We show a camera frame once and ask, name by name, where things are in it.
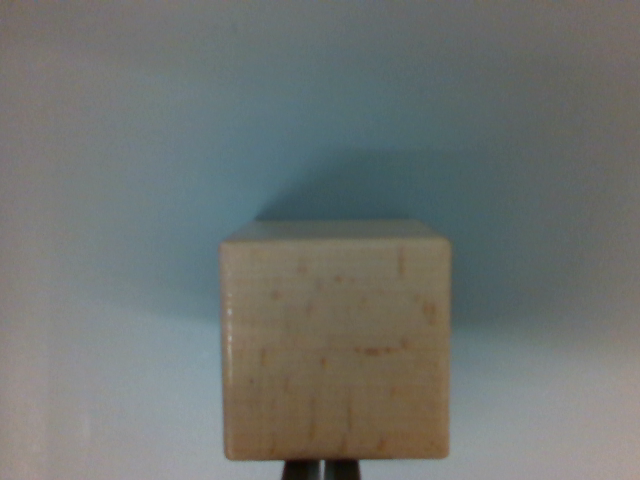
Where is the pale blue plastic tray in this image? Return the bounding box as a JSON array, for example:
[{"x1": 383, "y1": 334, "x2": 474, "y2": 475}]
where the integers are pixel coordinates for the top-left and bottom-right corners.
[{"x1": 0, "y1": 0, "x2": 640, "y2": 480}]

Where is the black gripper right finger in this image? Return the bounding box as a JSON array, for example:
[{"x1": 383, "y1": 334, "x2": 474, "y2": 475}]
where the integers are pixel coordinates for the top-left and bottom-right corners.
[{"x1": 324, "y1": 458, "x2": 363, "y2": 480}]

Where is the light wooden cube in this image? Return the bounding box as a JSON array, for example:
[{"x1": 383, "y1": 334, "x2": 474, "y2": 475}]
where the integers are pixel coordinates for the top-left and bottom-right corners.
[{"x1": 218, "y1": 217, "x2": 454, "y2": 462}]

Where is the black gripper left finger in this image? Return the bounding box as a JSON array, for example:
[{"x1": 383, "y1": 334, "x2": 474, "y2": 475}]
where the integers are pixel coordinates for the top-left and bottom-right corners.
[{"x1": 281, "y1": 458, "x2": 325, "y2": 480}]

